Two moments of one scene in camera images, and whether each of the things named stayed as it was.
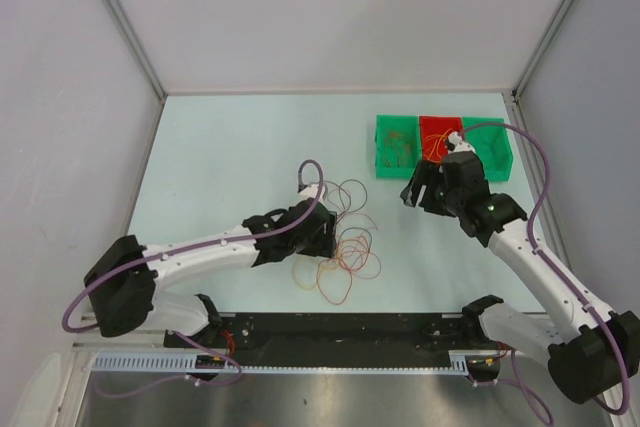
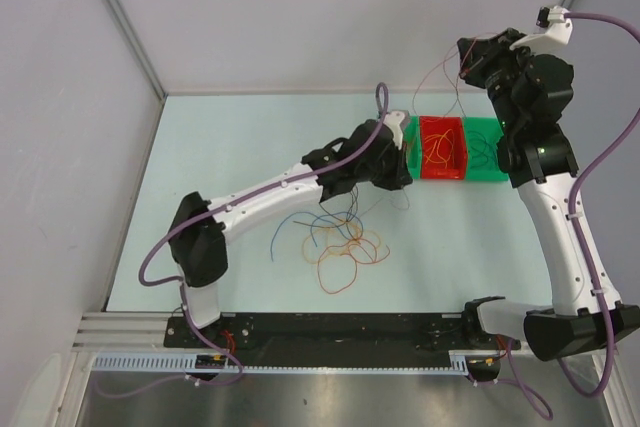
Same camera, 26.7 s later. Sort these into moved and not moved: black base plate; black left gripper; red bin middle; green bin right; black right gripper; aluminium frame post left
Moved: black right gripper; black left gripper
Not moved: black base plate; aluminium frame post left; red bin middle; green bin right
